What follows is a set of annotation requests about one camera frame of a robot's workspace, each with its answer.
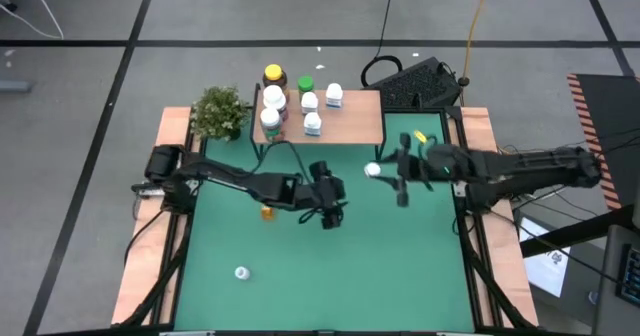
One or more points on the black perforated computer case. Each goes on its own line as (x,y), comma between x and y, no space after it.
(415,83)

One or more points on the black keyboard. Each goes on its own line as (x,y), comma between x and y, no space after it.
(631,276)

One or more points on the amber bottle yellow cap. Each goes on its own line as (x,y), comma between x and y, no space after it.
(273,72)

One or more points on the grey metal bar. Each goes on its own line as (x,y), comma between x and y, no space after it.
(15,86)

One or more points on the green potted plant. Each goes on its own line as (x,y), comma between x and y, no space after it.
(219,111)

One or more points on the small white bottle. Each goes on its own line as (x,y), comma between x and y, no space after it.
(242,273)
(372,169)

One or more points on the black mat striped edge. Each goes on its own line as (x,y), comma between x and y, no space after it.
(610,106)

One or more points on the black table frame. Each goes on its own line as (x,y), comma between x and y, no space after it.
(454,115)

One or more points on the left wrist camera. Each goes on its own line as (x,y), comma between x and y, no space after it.
(331,221)

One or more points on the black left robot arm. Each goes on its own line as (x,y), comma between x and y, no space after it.
(270,188)

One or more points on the orange pill vial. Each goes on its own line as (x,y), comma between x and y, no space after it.
(267,213)

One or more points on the white bottle purple label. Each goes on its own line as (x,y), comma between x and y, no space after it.
(274,96)

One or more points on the green peach-label supplement bottle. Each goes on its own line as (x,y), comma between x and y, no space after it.
(270,121)

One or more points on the wooden shelf black frame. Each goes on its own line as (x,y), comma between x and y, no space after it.
(352,121)

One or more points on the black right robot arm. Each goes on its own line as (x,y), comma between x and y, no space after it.
(530,163)

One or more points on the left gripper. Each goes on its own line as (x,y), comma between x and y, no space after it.
(327,193)

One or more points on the white melatonin bottle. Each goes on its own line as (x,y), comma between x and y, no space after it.
(309,102)
(334,95)
(312,123)

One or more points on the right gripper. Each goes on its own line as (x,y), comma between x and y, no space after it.
(430,168)

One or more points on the yellow tape tag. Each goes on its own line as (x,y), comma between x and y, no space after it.
(420,136)

